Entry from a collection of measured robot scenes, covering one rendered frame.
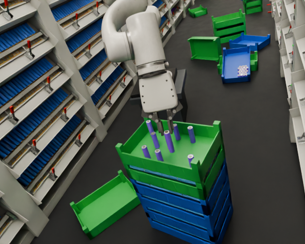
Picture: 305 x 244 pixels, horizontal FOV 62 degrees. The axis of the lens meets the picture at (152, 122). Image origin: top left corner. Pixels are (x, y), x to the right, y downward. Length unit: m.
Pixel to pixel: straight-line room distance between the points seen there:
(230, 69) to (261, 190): 1.13
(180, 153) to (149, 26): 0.42
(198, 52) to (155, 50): 1.94
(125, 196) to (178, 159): 0.58
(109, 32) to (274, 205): 0.94
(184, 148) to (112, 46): 0.42
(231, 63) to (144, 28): 1.54
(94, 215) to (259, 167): 0.84
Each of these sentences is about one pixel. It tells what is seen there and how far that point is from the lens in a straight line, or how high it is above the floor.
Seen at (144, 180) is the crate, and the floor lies 0.34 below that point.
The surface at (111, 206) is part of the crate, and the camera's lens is 1.36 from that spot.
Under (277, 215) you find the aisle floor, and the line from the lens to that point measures 1.20.
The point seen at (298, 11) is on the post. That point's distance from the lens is 1.17.
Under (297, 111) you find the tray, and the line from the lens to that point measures 1.37.
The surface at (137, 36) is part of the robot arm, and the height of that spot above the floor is 0.81.
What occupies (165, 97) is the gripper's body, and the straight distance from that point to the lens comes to 0.71.
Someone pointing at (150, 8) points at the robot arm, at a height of 0.73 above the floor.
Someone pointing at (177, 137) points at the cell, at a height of 0.42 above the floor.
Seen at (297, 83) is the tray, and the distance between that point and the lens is 1.28.
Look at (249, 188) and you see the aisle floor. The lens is 1.27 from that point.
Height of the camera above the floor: 0.99
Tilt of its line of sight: 33 degrees down
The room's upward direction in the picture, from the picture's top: 18 degrees counter-clockwise
